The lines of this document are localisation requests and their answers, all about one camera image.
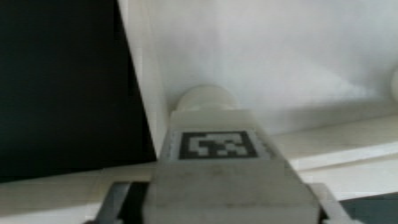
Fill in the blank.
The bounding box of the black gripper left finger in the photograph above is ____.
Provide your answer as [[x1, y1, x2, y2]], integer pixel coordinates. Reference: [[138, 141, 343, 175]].
[[85, 182, 149, 224]]

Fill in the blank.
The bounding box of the white front fence bar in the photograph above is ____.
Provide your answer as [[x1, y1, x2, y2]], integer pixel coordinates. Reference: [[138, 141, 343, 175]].
[[0, 160, 398, 224]]

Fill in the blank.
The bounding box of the white square table top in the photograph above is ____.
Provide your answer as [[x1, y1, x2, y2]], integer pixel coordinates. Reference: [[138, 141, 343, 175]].
[[117, 0, 398, 170]]

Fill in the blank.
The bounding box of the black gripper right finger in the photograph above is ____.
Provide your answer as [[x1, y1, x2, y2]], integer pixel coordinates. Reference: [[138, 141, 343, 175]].
[[309, 183, 359, 224]]

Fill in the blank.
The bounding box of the white table leg with tag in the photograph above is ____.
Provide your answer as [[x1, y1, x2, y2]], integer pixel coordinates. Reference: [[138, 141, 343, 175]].
[[142, 86, 320, 224]]

